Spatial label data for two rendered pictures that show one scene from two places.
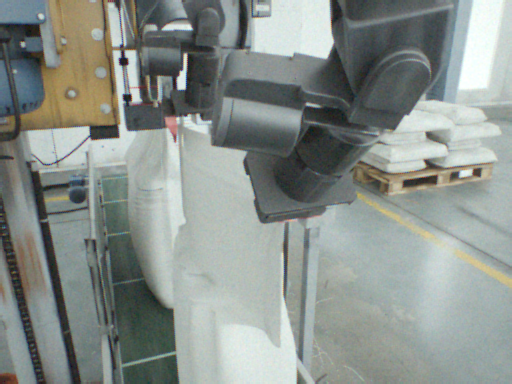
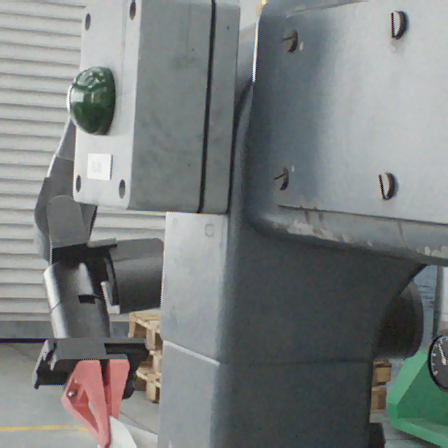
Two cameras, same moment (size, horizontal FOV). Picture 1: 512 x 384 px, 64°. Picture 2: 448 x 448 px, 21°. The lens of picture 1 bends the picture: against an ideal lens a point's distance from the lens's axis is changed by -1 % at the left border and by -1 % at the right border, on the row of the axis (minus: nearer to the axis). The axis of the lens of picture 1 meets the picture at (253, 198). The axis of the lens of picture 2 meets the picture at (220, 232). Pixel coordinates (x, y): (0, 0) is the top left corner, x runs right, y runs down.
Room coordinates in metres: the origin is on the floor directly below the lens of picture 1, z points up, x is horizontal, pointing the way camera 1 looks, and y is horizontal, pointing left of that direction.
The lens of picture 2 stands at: (1.54, -0.01, 1.26)
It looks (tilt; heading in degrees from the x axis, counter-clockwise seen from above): 3 degrees down; 176
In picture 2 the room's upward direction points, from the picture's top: 4 degrees clockwise
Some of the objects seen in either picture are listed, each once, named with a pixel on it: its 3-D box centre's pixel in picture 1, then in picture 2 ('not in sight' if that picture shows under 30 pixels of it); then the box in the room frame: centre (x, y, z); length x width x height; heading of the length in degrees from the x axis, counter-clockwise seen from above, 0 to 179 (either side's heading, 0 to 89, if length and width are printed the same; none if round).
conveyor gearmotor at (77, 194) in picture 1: (81, 187); not in sight; (2.37, 1.05, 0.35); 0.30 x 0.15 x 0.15; 21
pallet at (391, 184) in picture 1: (410, 166); not in sight; (3.75, -1.49, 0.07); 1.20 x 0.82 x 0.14; 113
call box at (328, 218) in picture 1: (313, 208); not in sight; (0.92, -0.14, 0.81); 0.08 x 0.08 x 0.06; 21
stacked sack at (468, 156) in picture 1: (455, 155); not in sight; (3.67, -1.86, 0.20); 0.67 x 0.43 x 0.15; 111
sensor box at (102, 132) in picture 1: (104, 132); not in sight; (0.87, 0.32, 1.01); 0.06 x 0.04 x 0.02; 111
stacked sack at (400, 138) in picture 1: (386, 130); not in sight; (3.62, -1.18, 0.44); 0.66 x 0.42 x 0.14; 15
